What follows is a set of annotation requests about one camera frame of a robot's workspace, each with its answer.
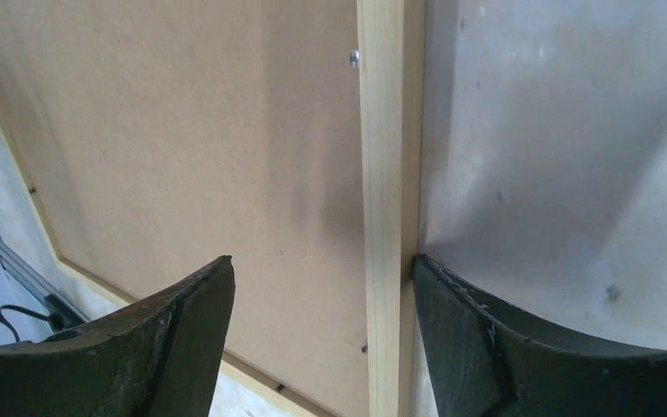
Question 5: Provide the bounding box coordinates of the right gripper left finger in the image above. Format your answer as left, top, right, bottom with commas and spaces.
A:
0, 255, 235, 416

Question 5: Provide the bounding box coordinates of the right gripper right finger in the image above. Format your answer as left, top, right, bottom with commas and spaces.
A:
413, 255, 667, 416

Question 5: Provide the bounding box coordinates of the brown backing board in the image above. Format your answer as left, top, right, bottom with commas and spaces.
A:
0, 1, 369, 416

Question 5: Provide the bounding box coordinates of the light wooden picture frame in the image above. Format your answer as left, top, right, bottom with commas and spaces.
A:
0, 1, 425, 416

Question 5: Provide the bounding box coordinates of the aluminium rail front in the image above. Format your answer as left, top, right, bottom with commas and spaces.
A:
0, 236, 90, 333

